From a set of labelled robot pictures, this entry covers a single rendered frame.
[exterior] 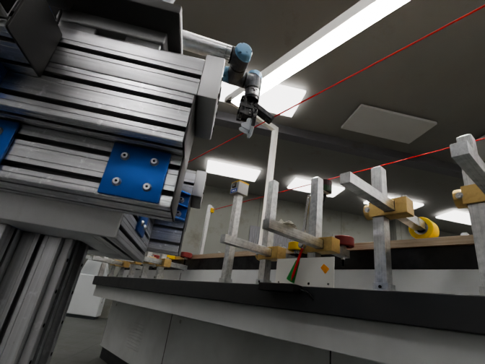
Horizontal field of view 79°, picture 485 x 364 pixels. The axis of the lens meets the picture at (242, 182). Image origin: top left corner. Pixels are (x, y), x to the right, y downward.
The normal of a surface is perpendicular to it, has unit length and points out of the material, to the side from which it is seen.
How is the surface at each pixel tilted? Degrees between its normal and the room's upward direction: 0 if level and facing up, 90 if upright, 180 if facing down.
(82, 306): 90
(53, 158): 90
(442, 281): 90
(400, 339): 90
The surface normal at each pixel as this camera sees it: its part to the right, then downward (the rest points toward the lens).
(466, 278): -0.76, -0.35
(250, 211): 0.18, -0.36
